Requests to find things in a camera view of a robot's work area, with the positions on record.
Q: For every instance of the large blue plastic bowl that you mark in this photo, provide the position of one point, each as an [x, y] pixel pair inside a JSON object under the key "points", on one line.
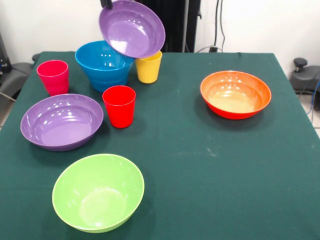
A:
{"points": [[100, 62]]}

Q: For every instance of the orange plastic bowl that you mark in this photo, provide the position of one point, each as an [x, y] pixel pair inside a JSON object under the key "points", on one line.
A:
{"points": [[235, 97]]}

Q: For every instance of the purple plastic bowl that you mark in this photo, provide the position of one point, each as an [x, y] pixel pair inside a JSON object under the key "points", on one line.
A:
{"points": [[132, 30], [62, 125]]}

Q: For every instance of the pink plastic cup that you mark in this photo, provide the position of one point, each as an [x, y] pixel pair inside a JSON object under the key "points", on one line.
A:
{"points": [[53, 80]]}

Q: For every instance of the grey equipment base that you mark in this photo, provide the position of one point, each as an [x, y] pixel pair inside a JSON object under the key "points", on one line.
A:
{"points": [[15, 75]]}

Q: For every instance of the green plastic bowl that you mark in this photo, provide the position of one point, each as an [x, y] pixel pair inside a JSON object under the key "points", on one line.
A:
{"points": [[97, 197]]}

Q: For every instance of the dark green tablecloth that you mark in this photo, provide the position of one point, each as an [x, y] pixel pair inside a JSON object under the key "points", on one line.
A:
{"points": [[175, 150]]}

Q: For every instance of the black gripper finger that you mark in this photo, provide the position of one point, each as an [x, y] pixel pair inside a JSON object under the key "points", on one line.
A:
{"points": [[109, 3], [103, 3]]}

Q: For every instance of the red plastic cup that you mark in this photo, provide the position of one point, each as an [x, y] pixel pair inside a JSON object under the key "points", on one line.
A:
{"points": [[119, 112]]}

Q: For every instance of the small teal plastic bowl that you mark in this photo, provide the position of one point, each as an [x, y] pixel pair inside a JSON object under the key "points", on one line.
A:
{"points": [[110, 87]]}

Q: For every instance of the yellow plastic cup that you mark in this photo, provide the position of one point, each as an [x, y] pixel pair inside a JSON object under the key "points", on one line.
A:
{"points": [[147, 71]]}

